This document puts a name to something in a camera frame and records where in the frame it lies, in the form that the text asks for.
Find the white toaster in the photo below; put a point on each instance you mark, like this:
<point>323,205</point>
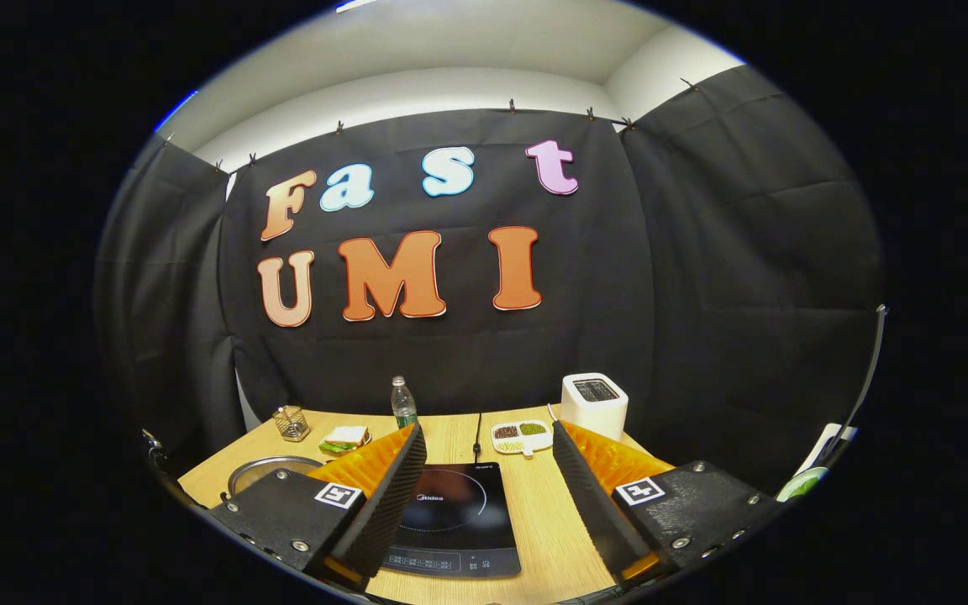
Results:
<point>593,407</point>

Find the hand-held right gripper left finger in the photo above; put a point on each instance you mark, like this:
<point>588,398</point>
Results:
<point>383,504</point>

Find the stainless steel pot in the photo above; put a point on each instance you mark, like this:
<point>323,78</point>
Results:
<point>270,470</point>

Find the white divided bean dish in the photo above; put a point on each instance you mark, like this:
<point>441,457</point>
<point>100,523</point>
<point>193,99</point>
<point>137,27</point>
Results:
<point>522,435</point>

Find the black backdrop cloth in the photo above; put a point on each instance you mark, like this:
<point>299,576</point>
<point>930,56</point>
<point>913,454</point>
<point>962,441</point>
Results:
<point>492,336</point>

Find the clear water bottle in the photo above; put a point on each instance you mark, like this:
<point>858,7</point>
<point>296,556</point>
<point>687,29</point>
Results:
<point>403,407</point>

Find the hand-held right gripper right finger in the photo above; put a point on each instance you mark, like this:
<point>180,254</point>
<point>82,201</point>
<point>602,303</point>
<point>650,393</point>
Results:
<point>593,504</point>

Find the sandwich on plate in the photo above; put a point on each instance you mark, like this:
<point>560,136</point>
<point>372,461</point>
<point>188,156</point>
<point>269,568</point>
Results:
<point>345,439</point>

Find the black induction cooktop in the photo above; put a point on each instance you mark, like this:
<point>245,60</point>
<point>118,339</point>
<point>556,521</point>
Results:
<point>459,521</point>

